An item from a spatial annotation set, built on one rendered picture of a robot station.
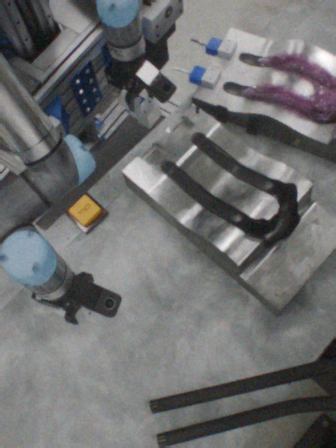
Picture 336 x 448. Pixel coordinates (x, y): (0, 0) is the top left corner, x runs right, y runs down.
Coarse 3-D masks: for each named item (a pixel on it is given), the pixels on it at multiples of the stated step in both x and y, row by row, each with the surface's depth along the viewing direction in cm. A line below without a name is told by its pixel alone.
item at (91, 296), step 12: (72, 288) 88; (84, 288) 89; (96, 288) 89; (72, 300) 87; (84, 300) 88; (96, 300) 89; (108, 300) 89; (120, 300) 91; (96, 312) 90; (108, 312) 89
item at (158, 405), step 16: (288, 368) 102; (304, 368) 101; (224, 384) 105; (240, 384) 103; (256, 384) 102; (272, 384) 102; (160, 400) 108; (176, 400) 106; (192, 400) 105; (208, 400) 105
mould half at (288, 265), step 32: (192, 128) 125; (224, 128) 124; (160, 160) 122; (192, 160) 122; (256, 160) 120; (160, 192) 119; (224, 192) 118; (256, 192) 114; (192, 224) 116; (224, 224) 112; (320, 224) 116; (224, 256) 110; (256, 256) 113; (288, 256) 114; (320, 256) 114; (256, 288) 112; (288, 288) 112
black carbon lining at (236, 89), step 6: (240, 54) 136; (246, 54) 136; (252, 54) 136; (240, 60) 136; (246, 60) 136; (252, 60) 136; (258, 60) 135; (258, 66) 134; (228, 84) 133; (234, 84) 133; (240, 84) 132; (228, 90) 133; (234, 90) 133; (240, 90) 132; (240, 96) 131; (330, 120) 125
